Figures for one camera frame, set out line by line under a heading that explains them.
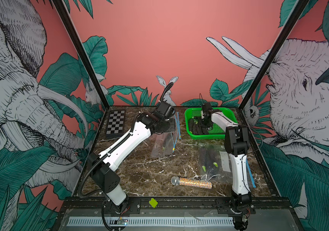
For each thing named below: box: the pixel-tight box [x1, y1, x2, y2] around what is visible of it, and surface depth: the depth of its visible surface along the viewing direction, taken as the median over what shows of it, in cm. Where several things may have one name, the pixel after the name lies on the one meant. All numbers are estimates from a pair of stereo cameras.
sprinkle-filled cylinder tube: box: [170, 176, 213, 190], surface depth 81 cm
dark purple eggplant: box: [200, 148, 207, 173], surface depth 89 cm
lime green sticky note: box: [148, 197, 159, 209], surface depth 76 cm
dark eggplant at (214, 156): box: [209, 148, 220, 168], surface depth 90 cm
